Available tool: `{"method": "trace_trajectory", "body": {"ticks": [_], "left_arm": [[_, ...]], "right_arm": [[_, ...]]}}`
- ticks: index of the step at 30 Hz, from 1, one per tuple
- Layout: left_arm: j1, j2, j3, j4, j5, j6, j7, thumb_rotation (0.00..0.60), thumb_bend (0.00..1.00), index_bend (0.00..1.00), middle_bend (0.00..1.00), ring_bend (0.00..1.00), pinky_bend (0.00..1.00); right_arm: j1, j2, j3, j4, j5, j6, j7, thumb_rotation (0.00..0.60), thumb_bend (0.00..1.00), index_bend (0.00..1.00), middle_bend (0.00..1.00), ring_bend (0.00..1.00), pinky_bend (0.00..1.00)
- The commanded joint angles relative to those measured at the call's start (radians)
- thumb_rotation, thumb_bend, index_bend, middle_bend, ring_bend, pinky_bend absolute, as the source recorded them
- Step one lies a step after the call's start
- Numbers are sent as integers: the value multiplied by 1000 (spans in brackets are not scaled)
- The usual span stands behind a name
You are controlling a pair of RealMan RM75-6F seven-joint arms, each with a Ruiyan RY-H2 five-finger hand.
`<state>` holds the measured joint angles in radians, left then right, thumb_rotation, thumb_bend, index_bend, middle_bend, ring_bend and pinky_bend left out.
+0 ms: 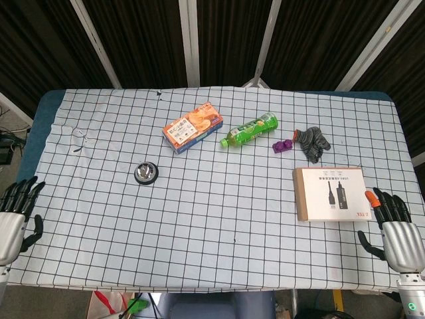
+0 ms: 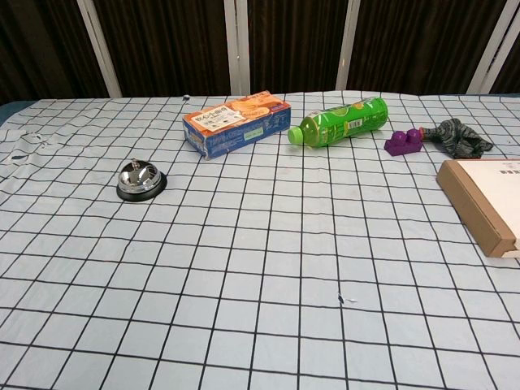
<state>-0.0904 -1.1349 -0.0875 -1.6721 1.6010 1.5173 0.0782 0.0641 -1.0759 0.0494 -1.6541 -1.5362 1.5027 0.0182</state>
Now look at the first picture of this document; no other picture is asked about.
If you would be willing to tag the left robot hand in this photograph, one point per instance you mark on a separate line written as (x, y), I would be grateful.
(10, 229)

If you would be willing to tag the grey chair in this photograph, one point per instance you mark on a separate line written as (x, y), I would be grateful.
(216, 305)

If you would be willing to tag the grey striped glove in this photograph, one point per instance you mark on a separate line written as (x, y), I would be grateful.
(312, 141)

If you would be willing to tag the white folding screen frame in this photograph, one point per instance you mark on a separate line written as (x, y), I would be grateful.
(191, 43)

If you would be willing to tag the white grid tablecloth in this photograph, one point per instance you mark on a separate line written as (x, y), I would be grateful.
(212, 206)

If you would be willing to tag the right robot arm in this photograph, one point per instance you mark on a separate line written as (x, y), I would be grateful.
(411, 295)

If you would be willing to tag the green drink bottle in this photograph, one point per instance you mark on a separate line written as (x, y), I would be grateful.
(249, 131)

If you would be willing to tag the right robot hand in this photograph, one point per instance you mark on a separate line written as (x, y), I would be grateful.
(398, 239)

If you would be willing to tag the white cardboard product box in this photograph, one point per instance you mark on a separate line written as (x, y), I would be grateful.
(332, 196)

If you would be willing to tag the green plastic object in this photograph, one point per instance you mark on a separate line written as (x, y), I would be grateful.
(137, 304)

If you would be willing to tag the orange snack box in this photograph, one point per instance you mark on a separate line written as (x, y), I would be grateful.
(192, 128)

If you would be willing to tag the white red plastic bag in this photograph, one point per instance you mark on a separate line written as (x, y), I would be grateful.
(106, 304)

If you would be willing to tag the purple plastic toy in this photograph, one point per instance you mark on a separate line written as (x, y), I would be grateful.
(283, 145)

